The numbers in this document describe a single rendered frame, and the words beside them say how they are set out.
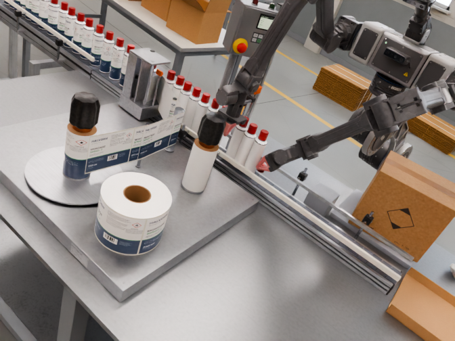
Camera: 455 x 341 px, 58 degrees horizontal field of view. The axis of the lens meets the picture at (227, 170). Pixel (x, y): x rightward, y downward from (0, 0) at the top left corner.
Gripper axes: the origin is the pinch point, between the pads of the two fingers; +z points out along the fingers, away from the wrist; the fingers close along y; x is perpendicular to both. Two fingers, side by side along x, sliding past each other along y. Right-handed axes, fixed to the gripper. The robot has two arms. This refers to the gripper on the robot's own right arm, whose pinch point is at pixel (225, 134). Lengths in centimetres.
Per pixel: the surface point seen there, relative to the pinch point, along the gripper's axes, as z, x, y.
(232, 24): -37.1, 7.7, -17.0
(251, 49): -31.0, 11.7, -8.1
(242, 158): 7.7, 4.0, 8.8
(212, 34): 14, 138, -117
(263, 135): -5.9, 4.8, 13.3
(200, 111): 0.2, 3.6, -17.2
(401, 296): 19, 6, 85
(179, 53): 28, 107, -119
